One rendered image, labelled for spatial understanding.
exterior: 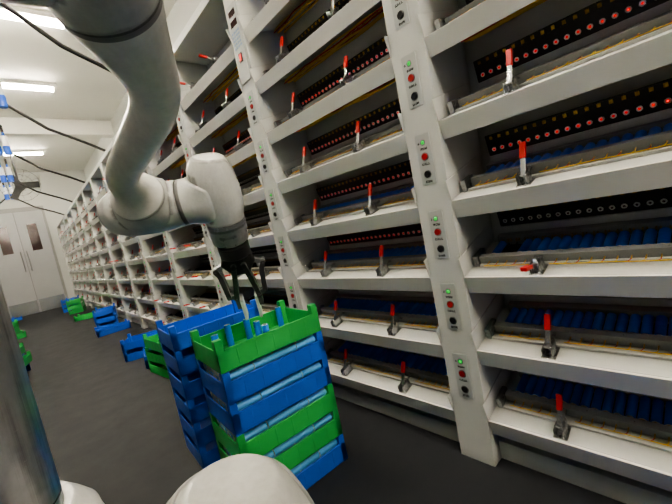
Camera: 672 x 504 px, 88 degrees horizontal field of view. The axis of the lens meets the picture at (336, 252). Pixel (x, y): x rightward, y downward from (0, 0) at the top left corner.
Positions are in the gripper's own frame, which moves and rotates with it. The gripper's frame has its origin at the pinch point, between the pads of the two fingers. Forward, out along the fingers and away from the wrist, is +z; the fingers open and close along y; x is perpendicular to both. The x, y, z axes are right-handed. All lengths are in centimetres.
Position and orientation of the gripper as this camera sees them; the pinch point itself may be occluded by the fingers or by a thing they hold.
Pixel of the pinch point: (251, 305)
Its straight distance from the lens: 99.5
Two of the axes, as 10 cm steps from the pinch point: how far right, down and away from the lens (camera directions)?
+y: 9.7, -2.1, 1.3
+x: -2.2, -4.8, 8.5
